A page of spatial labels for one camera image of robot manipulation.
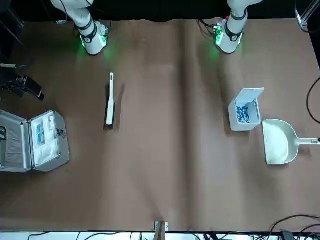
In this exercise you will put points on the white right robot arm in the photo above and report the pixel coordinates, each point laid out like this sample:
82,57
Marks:
92,42

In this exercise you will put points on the open aluminium case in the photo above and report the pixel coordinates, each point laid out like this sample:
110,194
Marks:
15,150

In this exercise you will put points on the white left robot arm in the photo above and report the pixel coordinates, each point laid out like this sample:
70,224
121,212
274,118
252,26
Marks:
231,37

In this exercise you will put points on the blue white capsule pile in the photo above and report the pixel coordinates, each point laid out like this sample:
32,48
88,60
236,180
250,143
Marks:
242,115

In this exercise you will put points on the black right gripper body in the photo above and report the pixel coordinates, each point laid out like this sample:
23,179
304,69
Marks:
15,86

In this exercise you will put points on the aluminium frame strut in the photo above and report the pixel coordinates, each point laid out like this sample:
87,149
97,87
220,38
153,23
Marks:
306,15

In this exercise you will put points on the blue white medicine box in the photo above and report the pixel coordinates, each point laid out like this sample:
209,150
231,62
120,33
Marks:
40,133

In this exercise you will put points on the white trash can with lid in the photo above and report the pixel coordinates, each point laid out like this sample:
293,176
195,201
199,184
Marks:
246,125

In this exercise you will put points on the white hand brush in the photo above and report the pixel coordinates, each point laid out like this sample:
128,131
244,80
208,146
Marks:
110,112

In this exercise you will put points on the grey plastic dustpan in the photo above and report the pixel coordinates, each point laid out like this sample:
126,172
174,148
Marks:
277,142

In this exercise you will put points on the metal post bracket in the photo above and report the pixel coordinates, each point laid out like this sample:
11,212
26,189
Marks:
161,226

